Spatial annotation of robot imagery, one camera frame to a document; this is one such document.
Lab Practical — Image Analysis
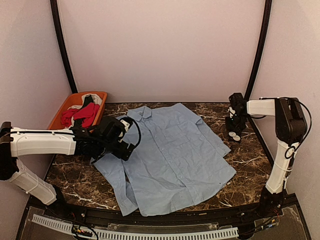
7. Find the white cloth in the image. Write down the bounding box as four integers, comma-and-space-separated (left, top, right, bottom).
81, 93, 103, 106

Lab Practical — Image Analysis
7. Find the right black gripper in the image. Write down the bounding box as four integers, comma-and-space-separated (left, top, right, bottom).
225, 112, 248, 131

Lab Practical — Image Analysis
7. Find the orange plastic basket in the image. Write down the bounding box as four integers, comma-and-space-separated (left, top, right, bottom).
48, 91, 108, 130

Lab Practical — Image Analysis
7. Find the dark green cloth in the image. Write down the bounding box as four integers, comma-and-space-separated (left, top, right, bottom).
81, 94, 95, 109

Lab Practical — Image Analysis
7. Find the white perforated cable tray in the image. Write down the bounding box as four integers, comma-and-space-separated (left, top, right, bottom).
31, 214, 240, 240

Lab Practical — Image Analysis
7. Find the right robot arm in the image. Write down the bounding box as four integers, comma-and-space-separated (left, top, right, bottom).
225, 92, 311, 195

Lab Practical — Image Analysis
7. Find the red cloth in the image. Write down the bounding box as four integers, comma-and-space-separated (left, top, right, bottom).
60, 102, 100, 128

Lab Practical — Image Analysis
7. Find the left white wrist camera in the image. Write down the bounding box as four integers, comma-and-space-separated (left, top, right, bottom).
120, 119, 132, 133

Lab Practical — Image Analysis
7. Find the light blue shirt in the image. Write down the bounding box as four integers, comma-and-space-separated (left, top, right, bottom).
94, 103, 236, 217

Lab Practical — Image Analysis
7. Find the black right frame pole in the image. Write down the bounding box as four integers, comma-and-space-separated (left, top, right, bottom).
244, 0, 273, 101

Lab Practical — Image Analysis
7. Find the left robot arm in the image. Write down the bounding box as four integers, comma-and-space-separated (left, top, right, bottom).
0, 116, 138, 218

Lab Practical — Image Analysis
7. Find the black frame pole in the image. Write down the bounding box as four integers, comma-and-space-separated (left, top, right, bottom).
244, 0, 273, 101
50, 0, 78, 94

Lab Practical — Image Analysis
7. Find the black left frame pole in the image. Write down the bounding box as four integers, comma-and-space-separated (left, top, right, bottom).
50, 0, 78, 94

